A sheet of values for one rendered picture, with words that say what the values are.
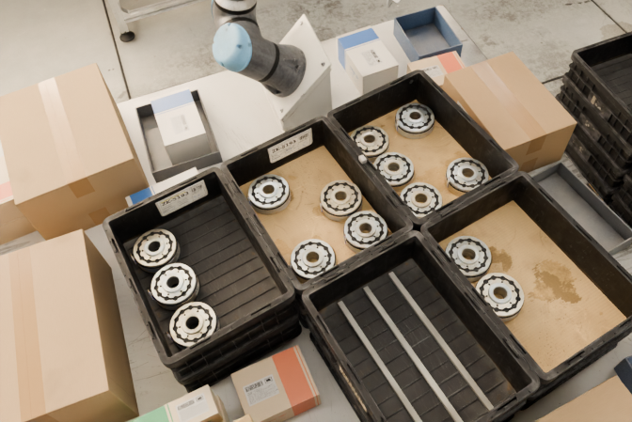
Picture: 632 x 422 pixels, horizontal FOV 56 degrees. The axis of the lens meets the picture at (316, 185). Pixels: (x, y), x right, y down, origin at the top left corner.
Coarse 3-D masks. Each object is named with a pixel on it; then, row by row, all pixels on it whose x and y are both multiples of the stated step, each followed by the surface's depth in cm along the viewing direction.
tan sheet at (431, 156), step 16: (384, 128) 160; (400, 144) 157; (416, 144) 156; (432, 144) 156; (448, 144) 156; (416, 160) 153; (432, 160) 153; (448, 160) 153; (416, 176) 150; (432, 176) 150; (400, 192) 148; (448, 192) 147
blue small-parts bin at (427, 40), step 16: (400, 16) 195; (416, 16) 197; (432, 16) 200; (400, 32) 194; (416, 32) 200; (432, 32) 200; (448, 32) 193; (416, 48) 196; (432, 48) 195; (448, 48) 185
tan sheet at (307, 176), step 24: (288, 168) 154; (312, 168) 154; (336, 168) 153; (312, 192) 150; (264, 216) 146; (288, 216) 146; (312, 216) 145; (288, 240) 142; (336, 240) 141; (288, 264) 138; (336, 264) 137
